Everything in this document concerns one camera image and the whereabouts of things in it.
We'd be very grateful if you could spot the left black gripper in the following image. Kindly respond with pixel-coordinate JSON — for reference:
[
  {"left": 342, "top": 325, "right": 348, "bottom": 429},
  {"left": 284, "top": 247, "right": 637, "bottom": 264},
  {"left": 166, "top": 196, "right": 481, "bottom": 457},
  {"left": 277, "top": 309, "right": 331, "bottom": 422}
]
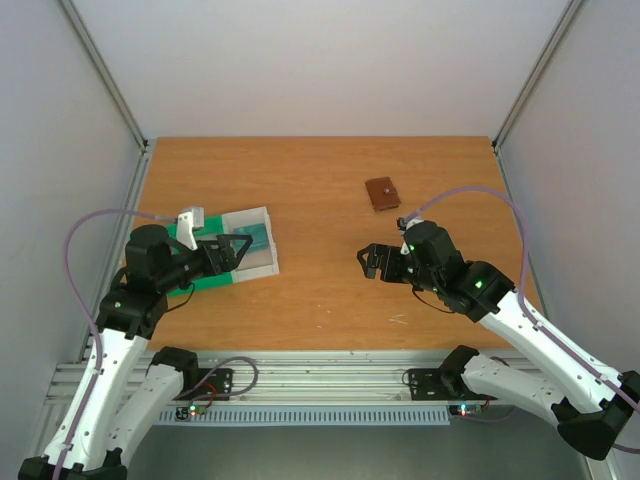
[{"left": 158, "top": 235, "right": 254, "bottom": 293}]

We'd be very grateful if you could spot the brown leather card holder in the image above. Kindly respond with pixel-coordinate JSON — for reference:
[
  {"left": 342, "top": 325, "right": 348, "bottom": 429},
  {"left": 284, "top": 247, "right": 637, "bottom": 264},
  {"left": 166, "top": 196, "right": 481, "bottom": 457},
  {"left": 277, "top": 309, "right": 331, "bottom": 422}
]
[{"left": 365, "top": 177, "right": 401, "bottom": 212}]

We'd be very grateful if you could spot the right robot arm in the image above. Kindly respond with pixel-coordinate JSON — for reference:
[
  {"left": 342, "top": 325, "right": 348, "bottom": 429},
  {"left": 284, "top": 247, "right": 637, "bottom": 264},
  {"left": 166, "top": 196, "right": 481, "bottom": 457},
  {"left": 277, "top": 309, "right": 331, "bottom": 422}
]
[{"left": 356, "top": 219, "right": 639, "bottom": 461}]

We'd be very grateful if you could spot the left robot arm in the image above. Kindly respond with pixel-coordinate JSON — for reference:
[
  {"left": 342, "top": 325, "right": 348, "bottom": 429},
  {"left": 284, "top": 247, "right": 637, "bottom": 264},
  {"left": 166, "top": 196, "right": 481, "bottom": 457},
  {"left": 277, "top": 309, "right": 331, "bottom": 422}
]
[{"left": 18, "top": 225, "right": 252, "bottom": 479}]

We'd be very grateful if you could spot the teal card stack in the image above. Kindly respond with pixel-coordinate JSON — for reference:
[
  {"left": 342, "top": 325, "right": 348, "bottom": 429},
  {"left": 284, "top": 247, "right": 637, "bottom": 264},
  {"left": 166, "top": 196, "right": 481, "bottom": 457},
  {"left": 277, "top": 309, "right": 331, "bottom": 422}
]
[{"left": 233, "top": 223, "right": 270, "bottom": 253}]

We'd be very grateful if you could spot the green two-compartment bin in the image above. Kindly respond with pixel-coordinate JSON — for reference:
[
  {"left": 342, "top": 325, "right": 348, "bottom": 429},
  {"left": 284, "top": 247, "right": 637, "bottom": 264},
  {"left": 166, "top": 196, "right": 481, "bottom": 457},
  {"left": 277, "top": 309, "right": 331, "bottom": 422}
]
[{"left": 169, "top": 216, "right": 233, "bottom": 297}]

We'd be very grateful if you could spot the white plastic bin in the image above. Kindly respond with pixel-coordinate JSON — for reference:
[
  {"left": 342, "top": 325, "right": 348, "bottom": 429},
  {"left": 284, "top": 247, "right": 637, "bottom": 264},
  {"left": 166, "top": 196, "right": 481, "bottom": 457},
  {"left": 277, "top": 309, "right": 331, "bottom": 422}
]
[{"left": 222, "top": 206, "right": 279, "bottom": 283}]

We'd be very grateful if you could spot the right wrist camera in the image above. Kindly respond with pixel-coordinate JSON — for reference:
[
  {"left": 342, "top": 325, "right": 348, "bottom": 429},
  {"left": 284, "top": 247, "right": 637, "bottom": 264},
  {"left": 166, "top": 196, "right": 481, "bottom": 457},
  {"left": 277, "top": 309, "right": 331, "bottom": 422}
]
[{"left": 397, "top": 217, "right": 413, "bottom": 255}]

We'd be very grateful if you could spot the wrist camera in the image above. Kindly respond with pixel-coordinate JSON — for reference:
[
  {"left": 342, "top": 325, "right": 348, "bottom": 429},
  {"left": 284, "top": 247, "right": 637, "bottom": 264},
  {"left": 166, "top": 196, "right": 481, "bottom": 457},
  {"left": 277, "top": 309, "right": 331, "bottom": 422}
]
[
  {"left": 176, "top": 206, "right": 205, "bottom": 250},
  {"left": 397, "top": 217, "right": 413, "bottom": 255}
]

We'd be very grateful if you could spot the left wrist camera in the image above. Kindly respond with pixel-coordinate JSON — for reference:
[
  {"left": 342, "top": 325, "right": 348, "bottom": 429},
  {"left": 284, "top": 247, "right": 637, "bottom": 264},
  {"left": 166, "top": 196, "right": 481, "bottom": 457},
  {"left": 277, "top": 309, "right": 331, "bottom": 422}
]
[{"left": 176, "top": 206, "right": 205, "bottom": 250}]

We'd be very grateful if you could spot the aluminium front rail frame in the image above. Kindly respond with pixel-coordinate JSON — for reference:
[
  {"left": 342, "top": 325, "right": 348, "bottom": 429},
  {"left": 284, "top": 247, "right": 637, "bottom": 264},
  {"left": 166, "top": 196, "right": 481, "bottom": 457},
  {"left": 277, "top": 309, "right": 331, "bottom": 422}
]
[{"left": 44, "top": 349, "right": 596, "bottom": 406}]

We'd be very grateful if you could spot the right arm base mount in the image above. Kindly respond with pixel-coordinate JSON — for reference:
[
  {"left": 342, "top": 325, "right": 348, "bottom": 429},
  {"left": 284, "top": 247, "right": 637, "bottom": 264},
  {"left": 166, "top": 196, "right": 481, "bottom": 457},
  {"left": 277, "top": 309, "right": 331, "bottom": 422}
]
[{"left": 402, "top": 368, "right": 451, "bottom": 401}]

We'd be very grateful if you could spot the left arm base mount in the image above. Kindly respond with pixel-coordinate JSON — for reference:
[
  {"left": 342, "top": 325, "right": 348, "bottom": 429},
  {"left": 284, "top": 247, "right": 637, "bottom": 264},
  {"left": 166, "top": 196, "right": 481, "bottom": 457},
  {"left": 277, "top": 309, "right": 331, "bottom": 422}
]
[{"left": 176, "top": 368, "right": 234, "bottom": 401}]

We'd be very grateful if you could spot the grey slotted cable duct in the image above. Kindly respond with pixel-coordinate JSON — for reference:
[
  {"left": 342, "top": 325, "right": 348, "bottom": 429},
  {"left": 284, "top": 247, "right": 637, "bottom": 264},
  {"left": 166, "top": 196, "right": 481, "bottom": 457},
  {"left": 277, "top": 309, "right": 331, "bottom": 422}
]
[{"left": 155, "top": 405, "right": 450, "bottom": 428}]

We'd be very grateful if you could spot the left aluminium frame post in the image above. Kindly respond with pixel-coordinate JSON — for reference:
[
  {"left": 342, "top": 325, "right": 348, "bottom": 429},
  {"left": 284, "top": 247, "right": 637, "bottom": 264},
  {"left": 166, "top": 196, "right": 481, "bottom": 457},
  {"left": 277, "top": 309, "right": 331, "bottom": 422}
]
[{"left": 54, "top": 0, "right": 151, "bottom": 151}]

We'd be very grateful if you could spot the aluminium frame post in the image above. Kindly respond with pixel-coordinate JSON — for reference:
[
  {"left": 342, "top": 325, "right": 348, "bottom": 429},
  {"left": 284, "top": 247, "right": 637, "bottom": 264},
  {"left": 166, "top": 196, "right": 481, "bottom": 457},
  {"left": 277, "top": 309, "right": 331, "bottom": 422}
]
[
  {"left": 492, "top": 0, "right": 589, "bottom": 151},
  {"left": 54, "top": 0, "right": 151, "bottom": 151}
]

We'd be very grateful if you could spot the right aluminium frame post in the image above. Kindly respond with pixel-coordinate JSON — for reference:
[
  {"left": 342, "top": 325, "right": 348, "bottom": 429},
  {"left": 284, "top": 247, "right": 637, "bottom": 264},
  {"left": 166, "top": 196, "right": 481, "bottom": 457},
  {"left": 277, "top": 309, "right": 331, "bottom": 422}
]
[{"left": 492, "top": 0, "right": 589, "bottom": 151}]

